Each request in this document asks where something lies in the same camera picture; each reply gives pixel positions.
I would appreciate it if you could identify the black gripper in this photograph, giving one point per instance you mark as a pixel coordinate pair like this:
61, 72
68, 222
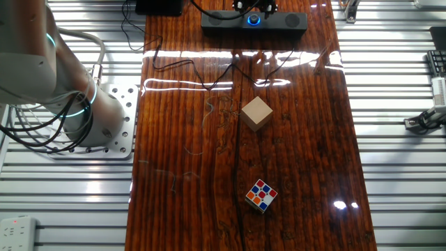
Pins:
253, 1

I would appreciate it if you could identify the dark grey box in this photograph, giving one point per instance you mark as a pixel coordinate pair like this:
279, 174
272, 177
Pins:
438, 36

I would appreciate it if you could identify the Rubik's cube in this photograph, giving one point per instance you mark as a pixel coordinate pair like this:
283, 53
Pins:
261, 195

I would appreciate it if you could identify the black soundbar speaker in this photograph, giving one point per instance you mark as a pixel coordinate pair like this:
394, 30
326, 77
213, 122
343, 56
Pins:
226, 26

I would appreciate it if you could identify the small grey ribbed camera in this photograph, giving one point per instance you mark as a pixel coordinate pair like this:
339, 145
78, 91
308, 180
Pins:
439, 91

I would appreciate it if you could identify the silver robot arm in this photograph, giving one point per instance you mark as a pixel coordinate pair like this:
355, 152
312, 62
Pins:
101, 115

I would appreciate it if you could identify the blue lit speaker knob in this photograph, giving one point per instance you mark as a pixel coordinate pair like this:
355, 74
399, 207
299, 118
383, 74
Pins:
254, 20

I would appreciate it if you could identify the black flat device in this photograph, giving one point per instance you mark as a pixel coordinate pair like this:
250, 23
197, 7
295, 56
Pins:
158, 7

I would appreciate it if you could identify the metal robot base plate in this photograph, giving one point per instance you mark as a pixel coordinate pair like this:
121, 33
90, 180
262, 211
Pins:
129, 104

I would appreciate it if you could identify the black computer keyboard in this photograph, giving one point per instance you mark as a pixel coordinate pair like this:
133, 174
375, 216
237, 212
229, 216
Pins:
439, 62

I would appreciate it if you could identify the white power strip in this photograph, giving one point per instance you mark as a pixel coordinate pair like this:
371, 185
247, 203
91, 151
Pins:
17, 233

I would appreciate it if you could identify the plain wooden cube block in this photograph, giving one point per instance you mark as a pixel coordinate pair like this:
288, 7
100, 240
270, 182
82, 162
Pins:
256, 111

